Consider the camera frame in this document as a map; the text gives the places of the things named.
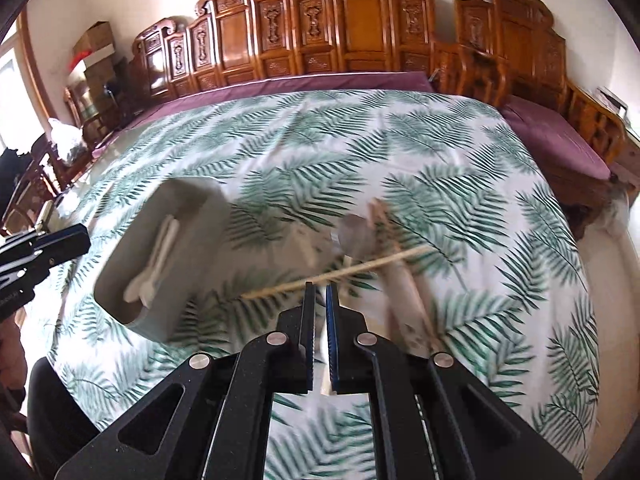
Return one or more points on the wooden chopstick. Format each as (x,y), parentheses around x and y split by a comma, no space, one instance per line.
(386,232)
(412,305)
(360,267)

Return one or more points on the dark clothing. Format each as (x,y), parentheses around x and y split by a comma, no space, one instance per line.
(12,165)

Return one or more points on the wooden side table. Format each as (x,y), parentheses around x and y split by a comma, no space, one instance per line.
(627,160)

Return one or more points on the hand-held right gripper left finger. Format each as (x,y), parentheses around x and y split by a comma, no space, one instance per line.
(306,340)

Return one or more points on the small brown cardboard box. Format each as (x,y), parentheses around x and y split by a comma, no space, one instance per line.
(95,35)

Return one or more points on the window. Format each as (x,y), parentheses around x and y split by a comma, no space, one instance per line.
(10,100)

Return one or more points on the person's left forearm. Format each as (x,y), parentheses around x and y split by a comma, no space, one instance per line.
(10,360)

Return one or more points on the long purple seat cushion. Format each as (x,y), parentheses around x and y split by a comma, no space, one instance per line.
(300,85)

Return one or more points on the leaf-print tablecloth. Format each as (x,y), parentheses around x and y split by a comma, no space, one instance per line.
(350,160)

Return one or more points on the grey utensil tray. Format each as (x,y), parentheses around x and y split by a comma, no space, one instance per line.
(200,240)

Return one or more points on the wooden glass cabinet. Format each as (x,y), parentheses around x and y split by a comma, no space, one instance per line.
(85,110)

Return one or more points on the long carved wooden sofa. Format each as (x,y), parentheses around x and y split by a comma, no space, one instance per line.
(360,15)

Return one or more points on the wooden chair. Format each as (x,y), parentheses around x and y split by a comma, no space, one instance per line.
(35,185)

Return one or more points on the person's black pants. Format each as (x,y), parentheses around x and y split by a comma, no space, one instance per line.
(60,410)

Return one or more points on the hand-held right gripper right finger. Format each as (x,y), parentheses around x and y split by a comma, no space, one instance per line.
(332,340)

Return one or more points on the clear plastic bag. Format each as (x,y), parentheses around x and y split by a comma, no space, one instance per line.
(65,137)

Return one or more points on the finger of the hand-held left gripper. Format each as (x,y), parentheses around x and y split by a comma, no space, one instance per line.
(62,244)

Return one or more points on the short purple seat cushion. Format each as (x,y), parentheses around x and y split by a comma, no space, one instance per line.
(550,135)

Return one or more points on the metal spoon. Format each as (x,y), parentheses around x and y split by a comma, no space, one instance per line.
(355,237)

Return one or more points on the short carved wooden sofa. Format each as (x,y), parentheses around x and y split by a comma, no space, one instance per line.
(525,35)

